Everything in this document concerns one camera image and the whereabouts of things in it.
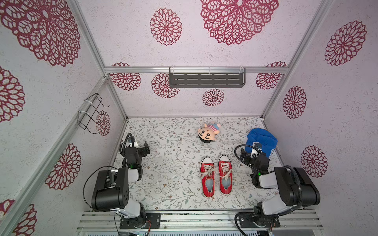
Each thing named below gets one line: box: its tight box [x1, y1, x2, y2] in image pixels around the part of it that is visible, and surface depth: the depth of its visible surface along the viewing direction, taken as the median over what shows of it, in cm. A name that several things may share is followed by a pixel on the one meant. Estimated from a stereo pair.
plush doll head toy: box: [197, 123, 221, 144], surface depth 103 cm
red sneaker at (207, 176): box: [200, 156, 216, 199], surface depth 85 cm
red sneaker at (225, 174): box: [218, 154, 233, 196], surface depth 85 cm
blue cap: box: [245, 127, 278, 158], surface depth 105 cm
